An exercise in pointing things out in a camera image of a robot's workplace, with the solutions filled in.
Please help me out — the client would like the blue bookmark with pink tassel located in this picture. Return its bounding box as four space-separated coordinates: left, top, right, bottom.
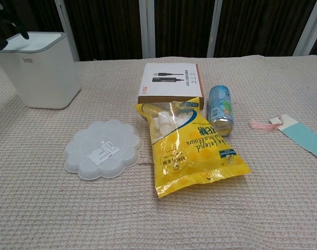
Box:
250 114 317 164

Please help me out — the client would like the blue drink can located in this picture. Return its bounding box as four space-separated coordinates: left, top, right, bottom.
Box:
208 85 235 137

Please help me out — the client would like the white metal partition post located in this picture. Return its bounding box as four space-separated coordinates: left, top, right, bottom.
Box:
138 0 156 59
54 0 80 61
206 0 222 58
293 0 317 56

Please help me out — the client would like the beige woven tablecloth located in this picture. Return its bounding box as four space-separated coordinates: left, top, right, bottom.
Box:
0 54 317 250

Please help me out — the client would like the translucent flower-shaped plastic plate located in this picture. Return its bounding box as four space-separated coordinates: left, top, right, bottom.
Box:
64 119 144 181

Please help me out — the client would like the white cable product box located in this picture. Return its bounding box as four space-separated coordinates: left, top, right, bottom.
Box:
137 62 204 109

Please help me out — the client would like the yellow marshmallow bag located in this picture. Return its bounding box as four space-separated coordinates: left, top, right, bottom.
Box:
134 96 252 199

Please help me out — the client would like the white plastic bin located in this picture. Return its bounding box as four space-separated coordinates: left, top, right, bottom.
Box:
0 31 82 110

